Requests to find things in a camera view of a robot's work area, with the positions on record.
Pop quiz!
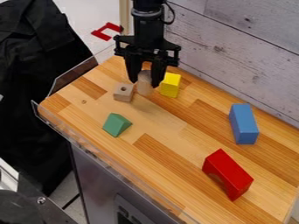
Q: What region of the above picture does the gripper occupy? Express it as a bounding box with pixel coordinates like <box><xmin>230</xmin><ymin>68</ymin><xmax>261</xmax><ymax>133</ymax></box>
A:
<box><xmin>112</xmin><ymin>34</ymin><xmax>183</xmax><ymax>89</ymax></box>

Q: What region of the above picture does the wooden cylinder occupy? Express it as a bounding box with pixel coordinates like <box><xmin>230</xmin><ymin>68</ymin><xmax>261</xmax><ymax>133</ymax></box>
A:
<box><xmin>135</xmin><ymin>69</ymin><xmax>156</xmax><ymax>98</ymax></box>

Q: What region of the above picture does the yellow block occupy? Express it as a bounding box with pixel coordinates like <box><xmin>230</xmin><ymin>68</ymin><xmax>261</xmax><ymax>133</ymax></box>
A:
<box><xmin>157</xmin><ymin>72</ymin><xmax>183</xmax><ymax>99</ymax></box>

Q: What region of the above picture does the wooden cube with hole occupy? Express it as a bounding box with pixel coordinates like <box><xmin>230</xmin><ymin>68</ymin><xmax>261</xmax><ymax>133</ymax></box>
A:
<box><xmin>112</xmin><ymin>82</ymin><xmax>136</xmax><ymax>103</ymax></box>

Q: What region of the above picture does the green wedge block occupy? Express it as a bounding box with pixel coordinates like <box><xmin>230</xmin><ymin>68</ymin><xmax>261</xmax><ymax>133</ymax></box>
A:
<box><xmin>101</xmin><ymin>112</ymin><xmax>134</xmax><ymax>138</ymax></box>

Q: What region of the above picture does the blue block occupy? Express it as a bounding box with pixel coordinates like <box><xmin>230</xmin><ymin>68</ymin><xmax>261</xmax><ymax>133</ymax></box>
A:
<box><xmin>227</xmin><ymin>102</ymin><xmax>261</xmax><ymax>145</ymax></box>

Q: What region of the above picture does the black cloth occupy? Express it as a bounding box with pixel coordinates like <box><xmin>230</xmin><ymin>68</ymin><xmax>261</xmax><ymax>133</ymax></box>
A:
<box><xmin>0</xmin><ymin>0</ymin><xmax>95</xmax><ymax>197</ymax></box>

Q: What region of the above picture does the red block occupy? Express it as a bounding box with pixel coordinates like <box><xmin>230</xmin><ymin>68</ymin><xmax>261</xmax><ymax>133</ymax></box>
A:
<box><xmin>200</xmin><ymin>148</ymin><xmax>255</xmax><ymax>202</ymax></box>

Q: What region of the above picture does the red bracket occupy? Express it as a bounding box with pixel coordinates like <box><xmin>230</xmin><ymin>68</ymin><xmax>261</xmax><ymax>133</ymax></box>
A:
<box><xmin>89</xmin><ymin>22</ymin><xmax>124</xmax><ymax>42</ymax></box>

